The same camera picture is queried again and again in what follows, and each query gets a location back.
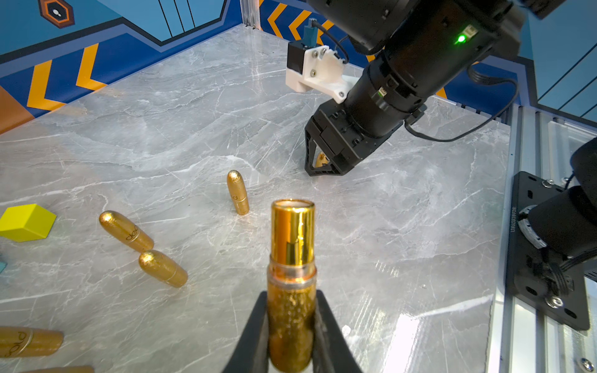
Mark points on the front aluminium rail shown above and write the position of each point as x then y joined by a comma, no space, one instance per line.
544,315

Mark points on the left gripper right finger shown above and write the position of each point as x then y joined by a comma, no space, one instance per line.
330,350

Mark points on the gold lipstick cap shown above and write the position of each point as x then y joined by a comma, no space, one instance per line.
321,160

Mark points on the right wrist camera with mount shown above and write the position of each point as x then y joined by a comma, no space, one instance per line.
314,67

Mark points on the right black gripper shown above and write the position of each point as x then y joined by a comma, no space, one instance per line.
348,133

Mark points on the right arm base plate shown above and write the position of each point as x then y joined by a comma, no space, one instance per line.
552,233

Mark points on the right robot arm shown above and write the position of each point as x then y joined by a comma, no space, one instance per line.
417,48

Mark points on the right aluminium corner post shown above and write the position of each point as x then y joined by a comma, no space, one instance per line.
250,13

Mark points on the yellow cube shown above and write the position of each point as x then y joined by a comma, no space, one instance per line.
27,223

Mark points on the gold lipstick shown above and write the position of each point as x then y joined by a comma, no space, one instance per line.
124,230
29,342
238,192
291,285
163,268

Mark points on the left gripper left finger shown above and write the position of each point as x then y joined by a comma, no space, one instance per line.
251,352

